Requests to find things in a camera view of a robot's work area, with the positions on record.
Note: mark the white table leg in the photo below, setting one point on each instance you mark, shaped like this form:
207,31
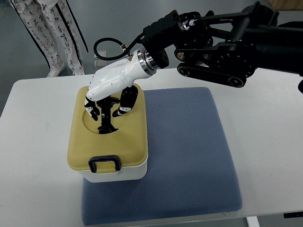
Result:
252,221

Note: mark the cardboard box corner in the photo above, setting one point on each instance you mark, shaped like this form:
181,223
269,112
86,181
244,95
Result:
287,4

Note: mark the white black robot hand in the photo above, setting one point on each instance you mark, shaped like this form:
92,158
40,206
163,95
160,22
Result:
117,76

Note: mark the yellow storage box lid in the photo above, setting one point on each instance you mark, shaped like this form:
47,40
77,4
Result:
129,142

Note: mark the white storage box base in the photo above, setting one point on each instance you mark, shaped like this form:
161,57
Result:
125,174

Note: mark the person in patterned trousers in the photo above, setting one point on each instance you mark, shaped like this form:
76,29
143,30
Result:
48,21

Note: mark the black bracket at table edge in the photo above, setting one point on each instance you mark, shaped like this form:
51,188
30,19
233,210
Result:
293,215

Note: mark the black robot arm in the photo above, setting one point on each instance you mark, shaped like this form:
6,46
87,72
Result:
226,49

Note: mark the front dark blue latch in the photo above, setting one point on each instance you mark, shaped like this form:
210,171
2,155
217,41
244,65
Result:
102,159

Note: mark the upper clear floor box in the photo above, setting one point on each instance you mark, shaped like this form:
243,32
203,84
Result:
101,53

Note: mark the blue grey cushion mat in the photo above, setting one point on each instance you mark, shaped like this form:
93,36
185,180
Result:
190,167

